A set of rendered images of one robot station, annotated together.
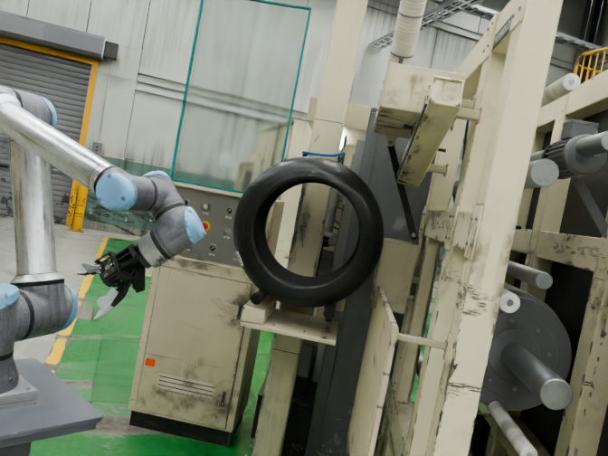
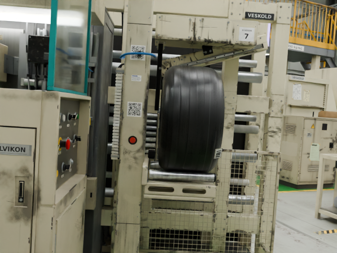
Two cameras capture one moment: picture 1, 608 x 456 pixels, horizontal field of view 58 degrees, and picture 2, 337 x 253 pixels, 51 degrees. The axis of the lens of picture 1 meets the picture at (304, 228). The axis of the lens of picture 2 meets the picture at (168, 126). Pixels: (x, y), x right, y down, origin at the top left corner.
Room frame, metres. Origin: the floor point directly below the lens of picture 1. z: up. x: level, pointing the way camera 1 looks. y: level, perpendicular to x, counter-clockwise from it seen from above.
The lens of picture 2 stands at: (2.50, 1.86, 1.24)
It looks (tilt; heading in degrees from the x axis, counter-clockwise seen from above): 3 degrees down; 263
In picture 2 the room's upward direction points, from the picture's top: 4 degrees clockwise
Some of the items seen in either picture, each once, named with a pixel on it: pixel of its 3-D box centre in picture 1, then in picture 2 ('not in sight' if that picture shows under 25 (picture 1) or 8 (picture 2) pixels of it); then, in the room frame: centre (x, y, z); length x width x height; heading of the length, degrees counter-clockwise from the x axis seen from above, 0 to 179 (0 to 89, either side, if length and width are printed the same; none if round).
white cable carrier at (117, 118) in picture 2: not in sight; (118, 114); (2.55, 0.00, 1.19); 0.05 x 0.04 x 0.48; 86
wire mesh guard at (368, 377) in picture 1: (366, 394); (208, 202); (1.95, -0.34, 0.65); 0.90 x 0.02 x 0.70; 176
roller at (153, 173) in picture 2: (263, 291); (181, 175); (2.21, 0.11, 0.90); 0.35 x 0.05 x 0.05; 176
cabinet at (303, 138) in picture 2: not in sight; (308, 151); (-0.76, -4.13, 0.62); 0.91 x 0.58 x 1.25; 18
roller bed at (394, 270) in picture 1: (393, 273); (142, 135); (2.40, -0.42, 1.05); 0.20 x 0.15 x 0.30; 176
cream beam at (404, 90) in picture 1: (412, 108); (204, 34); (2.06, -0.31, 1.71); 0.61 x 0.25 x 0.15; 176
